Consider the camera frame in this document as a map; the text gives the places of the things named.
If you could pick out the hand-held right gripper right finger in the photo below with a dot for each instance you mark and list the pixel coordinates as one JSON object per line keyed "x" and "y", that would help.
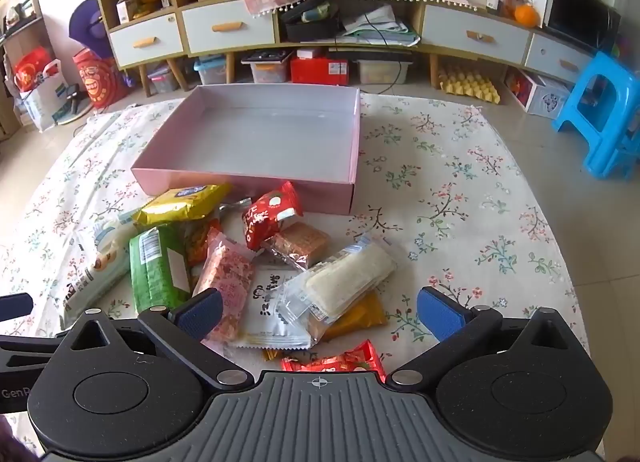
{"x": 440, "y": 314}

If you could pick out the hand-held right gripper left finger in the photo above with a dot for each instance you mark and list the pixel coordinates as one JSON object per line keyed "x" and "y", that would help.
{"x": 200, "y": 313}

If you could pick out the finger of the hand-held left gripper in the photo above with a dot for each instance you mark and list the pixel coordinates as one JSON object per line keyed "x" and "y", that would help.
{"x": 14, "y": 308}
{"x": 25, "y": 352}

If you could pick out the pink nougat packet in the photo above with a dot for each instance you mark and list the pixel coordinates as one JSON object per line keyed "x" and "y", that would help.
{"x": 227, "y": 272}

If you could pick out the green snack packet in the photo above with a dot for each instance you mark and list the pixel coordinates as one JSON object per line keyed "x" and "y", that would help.
{"x": 157, "y": 272}

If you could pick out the white grey snack packet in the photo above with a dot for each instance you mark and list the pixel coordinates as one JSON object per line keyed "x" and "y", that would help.
{"x": 265, "y": 307}

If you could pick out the orange jam biscuit packet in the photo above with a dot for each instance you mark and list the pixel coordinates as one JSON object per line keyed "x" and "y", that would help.
{"x": 197, "y": 242}

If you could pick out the small orange biscuit packet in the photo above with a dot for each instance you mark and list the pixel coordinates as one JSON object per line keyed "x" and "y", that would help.
{"x": 360, "y": 317}

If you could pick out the silver biscuit packet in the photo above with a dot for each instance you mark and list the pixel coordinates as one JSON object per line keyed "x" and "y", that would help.
{"x": 95, "y": 272}

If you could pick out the clear rice cracker packet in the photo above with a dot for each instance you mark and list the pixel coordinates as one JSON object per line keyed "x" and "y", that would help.
{"x": 345, "y": 267}

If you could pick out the shiny red snack packet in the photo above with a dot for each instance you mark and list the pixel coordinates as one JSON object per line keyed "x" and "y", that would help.
{"x": 340, "y": 362}

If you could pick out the yellow snack packet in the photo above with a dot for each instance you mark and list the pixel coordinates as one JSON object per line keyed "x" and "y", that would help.
{"x": 180, "y": 202}

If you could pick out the silver foil packet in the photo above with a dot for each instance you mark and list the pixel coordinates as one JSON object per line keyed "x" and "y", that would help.
{"x": 235, "y": 205}

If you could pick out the red white-print snack packet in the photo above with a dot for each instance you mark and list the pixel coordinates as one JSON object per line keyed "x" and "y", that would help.
{"x": 265, "y": 217}

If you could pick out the clear brown cracker packet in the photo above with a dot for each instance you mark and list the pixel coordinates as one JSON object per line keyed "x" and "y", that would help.
{"x": 300, "y": 242}

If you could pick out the blue white snack packet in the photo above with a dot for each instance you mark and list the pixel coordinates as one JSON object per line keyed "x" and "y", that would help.
{"x": 112, "y": 227}

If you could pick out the pink cardboard box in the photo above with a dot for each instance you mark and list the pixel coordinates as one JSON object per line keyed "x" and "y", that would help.
{"x": 250, "y": 141}

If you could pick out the floral tablecloth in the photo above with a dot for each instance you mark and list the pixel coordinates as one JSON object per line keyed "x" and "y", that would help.
{"x": 450, "y": 192}

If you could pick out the white paper bag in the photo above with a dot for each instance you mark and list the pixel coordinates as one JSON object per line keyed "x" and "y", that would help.
{"x": 45, "y": 101}

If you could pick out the yellow egg tray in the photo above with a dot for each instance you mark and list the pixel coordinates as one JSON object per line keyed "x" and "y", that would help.
{"x": 467, "y": 86}

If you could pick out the clear storage bin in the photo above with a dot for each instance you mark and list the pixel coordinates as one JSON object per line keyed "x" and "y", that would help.
{"x": 267, "y": 69}
{"x": 162, "y": 80}
{"x": 382, "y": 72}
{"x": 212, "y": 71}

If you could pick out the red gift bag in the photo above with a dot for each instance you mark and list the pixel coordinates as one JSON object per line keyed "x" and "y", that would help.
{"x": 31, "y": 69}

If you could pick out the red cartoon bag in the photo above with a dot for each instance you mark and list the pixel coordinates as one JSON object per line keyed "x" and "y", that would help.
{"x": 95, "y": 81}

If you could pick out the cartoon print box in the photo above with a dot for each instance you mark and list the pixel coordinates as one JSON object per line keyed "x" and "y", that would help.
{"x": 542, "y": 96}

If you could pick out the wooden tv cabinet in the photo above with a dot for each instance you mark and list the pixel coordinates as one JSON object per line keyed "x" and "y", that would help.
{"x": 230, "y": 66}

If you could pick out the red box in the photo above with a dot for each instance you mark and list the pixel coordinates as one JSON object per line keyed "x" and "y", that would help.
{"x": 320, "y": 71}

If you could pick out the blue plastic stool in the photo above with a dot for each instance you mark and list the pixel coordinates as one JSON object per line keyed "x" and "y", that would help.
{"x": 600, "y": 91}

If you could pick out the wooden bookshelf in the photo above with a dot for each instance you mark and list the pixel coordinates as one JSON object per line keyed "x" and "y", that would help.
{"x": 20, "y": 31}

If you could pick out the white drawer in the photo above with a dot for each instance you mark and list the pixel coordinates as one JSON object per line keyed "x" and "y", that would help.
{"x": 557, "y": 59}
{"x": 145, "y": 41}
{"x": 475, "y": 34}
{"x": 227, "y": 26}

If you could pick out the stack of papers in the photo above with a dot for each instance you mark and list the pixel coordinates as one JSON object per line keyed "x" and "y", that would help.
{"x": 380, "y": 26}

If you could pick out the purple hat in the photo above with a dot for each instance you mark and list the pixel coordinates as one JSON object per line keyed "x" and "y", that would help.
{"x": 87, "y": 21}

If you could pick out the black case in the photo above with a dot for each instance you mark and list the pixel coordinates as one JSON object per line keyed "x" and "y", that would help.
{"x": 310, "y": 24}

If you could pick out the orange fruit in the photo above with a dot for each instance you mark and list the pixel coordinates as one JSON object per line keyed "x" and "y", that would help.
{"x": 527, "y": 15}

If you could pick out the black microwave oven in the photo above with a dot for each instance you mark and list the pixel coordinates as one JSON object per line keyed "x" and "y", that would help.
{"x": 580, "y": 16}

